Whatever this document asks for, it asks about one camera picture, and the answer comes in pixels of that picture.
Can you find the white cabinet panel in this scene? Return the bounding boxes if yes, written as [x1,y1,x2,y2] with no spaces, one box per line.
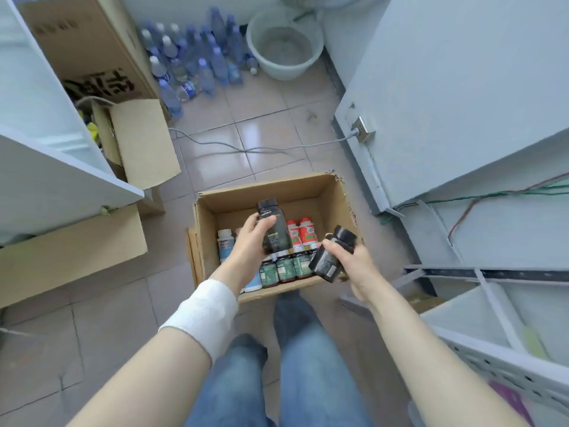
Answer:
[333,0,569,215]

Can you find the tall black supplement bottle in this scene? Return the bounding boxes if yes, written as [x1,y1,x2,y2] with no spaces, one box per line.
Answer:
[257,198,294,254]

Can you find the small open cardboard box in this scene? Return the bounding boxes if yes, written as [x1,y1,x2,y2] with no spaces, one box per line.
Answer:
[91,98,182,218]

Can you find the person's left forearm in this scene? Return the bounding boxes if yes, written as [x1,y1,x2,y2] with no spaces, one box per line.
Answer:
[67,326,212,427]

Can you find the grey power cable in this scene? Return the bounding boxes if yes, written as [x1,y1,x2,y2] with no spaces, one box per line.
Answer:
[168,127,359,154]

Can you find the pale green plastic basin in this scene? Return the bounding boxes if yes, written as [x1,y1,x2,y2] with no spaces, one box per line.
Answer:
[245,4,325,82]

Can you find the green label bottle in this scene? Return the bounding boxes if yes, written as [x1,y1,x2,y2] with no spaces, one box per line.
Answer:
[293,250,314,280]
[260,258,280,289]
[276,251,297,284]

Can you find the white wristband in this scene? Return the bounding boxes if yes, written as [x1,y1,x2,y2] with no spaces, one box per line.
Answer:
[158,278,240,363]

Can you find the group of clear water bottles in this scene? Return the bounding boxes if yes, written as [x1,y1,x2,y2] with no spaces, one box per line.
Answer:
[140,6,260,120]

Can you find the green wire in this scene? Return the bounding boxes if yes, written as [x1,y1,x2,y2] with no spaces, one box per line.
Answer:
[381,181,569,225]

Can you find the red and white bottle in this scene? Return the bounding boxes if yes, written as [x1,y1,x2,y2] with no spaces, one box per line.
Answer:
[286,220,305,254]
[299,217,319,252]

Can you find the person's right hand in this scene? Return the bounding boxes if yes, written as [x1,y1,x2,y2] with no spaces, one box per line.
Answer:
[320,238,388,306]

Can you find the red wire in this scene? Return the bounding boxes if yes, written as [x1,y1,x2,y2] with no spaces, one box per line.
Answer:
[447,172,569,245]

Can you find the large printed cardboard box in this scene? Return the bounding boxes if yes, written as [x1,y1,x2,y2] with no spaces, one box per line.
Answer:
[15,0,170,121]

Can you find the person's left hand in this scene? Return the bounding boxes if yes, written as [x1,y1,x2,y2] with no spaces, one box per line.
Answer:
[208,212,277,299]

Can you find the flat long cardboard box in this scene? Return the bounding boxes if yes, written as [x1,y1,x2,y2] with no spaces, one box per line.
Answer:
[0,203,148,310]

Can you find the person's blue jeans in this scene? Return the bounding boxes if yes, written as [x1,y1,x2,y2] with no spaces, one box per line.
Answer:
[184,291,375,427]

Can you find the white cord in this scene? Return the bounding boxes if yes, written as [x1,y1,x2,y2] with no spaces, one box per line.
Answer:
[75,95,120,108]

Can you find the squat black supplement bottle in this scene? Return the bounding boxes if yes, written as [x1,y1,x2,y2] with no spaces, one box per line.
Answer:
[308,225,359,284]

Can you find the white perforated metal shelf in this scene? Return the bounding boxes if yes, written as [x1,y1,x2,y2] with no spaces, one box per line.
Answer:
[419,280,569,418]

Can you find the grey wall socket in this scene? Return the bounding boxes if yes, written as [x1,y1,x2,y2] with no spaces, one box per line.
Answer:
[351,116,377,143]

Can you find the open cardboard box of bottles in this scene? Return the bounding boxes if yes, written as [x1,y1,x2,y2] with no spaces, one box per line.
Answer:
[186,171,363,304]

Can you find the dark metal rail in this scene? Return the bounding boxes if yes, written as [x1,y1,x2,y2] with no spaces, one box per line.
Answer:
[404,264,569,283]

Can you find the white shelf unit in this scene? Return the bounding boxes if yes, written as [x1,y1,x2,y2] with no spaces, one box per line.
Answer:
[0,0,146,246]

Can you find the person's right forearm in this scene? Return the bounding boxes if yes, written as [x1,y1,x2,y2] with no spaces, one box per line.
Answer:
[362,292,530,427]

